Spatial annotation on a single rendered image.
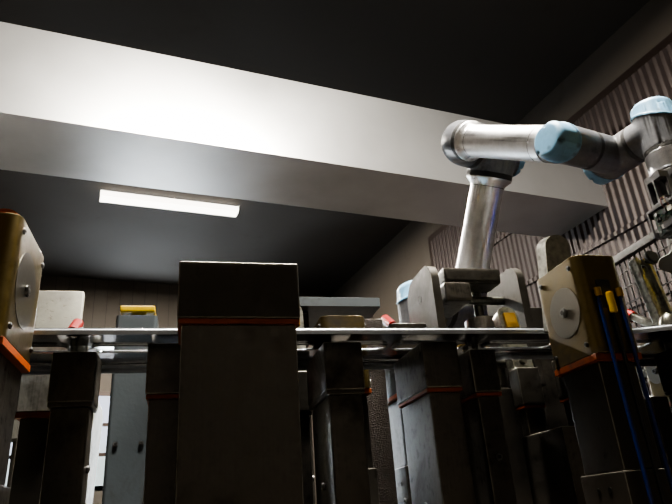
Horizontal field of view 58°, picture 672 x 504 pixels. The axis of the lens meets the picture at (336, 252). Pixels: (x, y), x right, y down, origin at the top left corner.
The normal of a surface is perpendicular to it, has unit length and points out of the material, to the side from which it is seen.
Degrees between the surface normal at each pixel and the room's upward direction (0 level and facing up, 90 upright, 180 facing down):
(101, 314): 90
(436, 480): 90
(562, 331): 90
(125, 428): 90
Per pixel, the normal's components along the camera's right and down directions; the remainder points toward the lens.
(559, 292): -0.97, -0.03
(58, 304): 0.22, -0.41
